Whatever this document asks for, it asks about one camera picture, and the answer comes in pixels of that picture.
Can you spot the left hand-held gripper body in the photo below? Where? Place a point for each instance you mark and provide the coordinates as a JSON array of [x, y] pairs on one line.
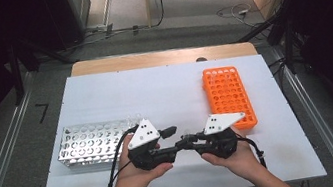
[[144, 135]]

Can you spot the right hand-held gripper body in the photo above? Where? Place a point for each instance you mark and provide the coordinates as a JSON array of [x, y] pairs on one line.
[[220, 123]]

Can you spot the orange plastic test tube rack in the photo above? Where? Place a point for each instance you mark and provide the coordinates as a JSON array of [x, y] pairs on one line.
[[227, 97]]

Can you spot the silver metal test tube rack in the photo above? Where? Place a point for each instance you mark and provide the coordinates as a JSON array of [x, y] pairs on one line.
[[91, 142]]

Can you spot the person's right hand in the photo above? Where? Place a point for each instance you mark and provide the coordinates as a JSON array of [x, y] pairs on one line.
[[239, 163]]

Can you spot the person's left hand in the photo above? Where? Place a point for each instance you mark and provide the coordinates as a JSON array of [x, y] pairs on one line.
[[134, 183]]

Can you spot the white table board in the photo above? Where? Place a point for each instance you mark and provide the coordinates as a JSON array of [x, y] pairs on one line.
[[168, 93]]

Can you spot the wooden table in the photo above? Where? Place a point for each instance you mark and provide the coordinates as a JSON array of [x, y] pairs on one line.
[[149, 59]]

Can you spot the black metal stand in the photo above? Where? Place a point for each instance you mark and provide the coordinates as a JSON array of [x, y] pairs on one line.
[[18, 73], [283, 34]]

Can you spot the black cabinet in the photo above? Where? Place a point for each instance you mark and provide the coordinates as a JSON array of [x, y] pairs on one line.
[[67, 14]]

